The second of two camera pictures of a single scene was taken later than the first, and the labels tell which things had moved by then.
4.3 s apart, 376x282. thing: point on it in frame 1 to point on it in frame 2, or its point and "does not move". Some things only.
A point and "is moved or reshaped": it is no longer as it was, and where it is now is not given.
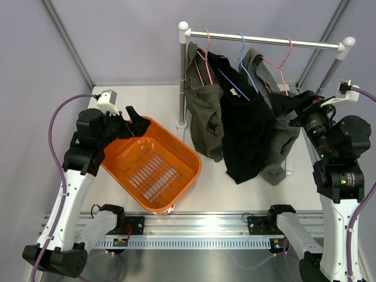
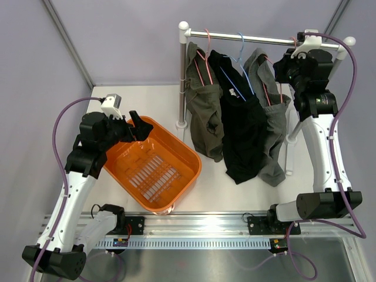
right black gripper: (305, 104) to (281, 66)
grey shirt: (285, 132) is moved or reshaped
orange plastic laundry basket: (156, 166) does not move
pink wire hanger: (280, 67) to (279, 84)
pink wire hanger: (205, 59) does not move
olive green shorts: (204, 99) does not move
